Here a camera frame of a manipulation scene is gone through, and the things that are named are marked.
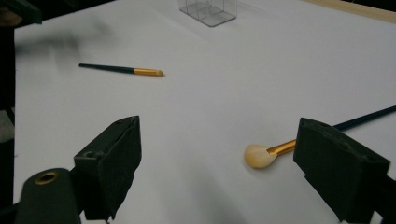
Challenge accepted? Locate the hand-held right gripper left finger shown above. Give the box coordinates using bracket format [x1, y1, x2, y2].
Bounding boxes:
[73, 115, 143, 222]

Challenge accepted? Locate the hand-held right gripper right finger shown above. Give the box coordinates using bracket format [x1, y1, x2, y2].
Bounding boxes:
[292, 117, 391, 224]

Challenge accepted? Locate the dark paintbrush with wooden tip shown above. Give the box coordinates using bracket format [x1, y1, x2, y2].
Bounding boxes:
[244, 105, 396, 170]

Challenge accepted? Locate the thin makeup brush gold ferrule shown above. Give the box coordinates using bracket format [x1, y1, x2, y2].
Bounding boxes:
[78, 63, 165, 77]

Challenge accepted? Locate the clear plastic organizer box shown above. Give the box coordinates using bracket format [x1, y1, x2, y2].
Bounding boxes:
[177, 0, 238, 28]

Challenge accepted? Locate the white table mat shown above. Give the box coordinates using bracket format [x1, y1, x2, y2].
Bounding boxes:
[12, 0, 396, 224]

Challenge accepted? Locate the wooden table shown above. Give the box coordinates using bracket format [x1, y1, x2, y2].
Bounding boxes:
[300, 0, 396, 25]

